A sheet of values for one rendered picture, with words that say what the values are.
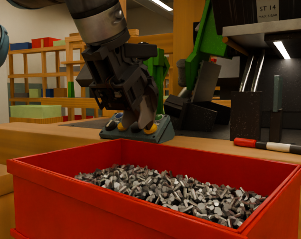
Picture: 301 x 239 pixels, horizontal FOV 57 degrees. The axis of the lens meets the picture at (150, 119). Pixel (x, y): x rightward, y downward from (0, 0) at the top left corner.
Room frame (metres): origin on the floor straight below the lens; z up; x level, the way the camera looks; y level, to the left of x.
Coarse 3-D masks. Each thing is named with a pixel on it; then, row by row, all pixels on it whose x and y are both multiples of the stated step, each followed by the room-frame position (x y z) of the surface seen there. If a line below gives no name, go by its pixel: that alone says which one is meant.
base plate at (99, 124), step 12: (96, 120) 1.02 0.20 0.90; (108, 120) 1.02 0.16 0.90; (180, 132) 0.72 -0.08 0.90; (192, 132) 0.72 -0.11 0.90; (204, 132) 0.72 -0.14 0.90; (216, 132) 0.72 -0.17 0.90; (228, 132) 0.72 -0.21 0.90; (264, 132) 0.72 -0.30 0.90; (288, 132) 0.72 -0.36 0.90; (300, 132) 0.72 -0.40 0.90; (300, 144) 0.56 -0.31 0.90
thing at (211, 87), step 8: (208, 64) 0.81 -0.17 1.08; (216, 64) 0.88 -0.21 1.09; (200, 72) 0.77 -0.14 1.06; (208, 72) 0.83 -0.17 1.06; (216, 72) 0.90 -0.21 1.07; (200, 80) 0.79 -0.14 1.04; (208, 80) 0.85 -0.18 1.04; (216, 80) 0.92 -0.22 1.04; (200, 88) 0.81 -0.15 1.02; (208, 88) 0.87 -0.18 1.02; (192, 96) 0.78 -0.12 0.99; (200, 96) 0.83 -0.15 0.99; (208, 96) 0.90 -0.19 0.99
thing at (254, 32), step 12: (252, 24) 0.51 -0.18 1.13; (264, 24) 0.50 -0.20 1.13; (276, 24) 0.49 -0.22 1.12; (288, 24) 0.48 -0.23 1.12; (300, 24) 0.47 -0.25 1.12; (228, 36) 0.53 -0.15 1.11; (240, 36) 0.53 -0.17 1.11; (252, 36) 0.53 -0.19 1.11; (264, 36) 0.52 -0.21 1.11; (276, 36) 0.51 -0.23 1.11; (288, 36) 0.50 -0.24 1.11; (300, 36) 0.49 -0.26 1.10; (240, 48) 0.63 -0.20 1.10; (252, 48) 0.68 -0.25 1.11; (264, 48) 0.68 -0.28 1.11; (276, 48) 0.61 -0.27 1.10; (288, 48) 0.61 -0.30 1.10; (300, 48) 0.61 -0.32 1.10
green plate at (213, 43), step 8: (208, 0) 0.73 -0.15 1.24; (208, 8) 0.74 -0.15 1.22; (208, 16) 0.74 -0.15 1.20; (200, 24) 0.74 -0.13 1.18; (208, 24) 0.74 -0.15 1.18; (200, 32) 0.74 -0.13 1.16; (208, 32) 0.74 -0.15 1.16; (200, 40) 0.75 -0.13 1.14; (208, 40) 0.74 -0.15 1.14; (216, 40) 0.73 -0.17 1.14; (200, 48) 0.75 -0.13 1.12; (208, 48) 0.74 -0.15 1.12; (216, 48) 0.73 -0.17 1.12; (224, 48) 0.72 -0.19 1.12; (200, 56) 0.78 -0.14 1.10; (208, 56) 0.84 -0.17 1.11; (224, 56) 0.73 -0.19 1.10; (200, 64) 0.80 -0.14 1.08
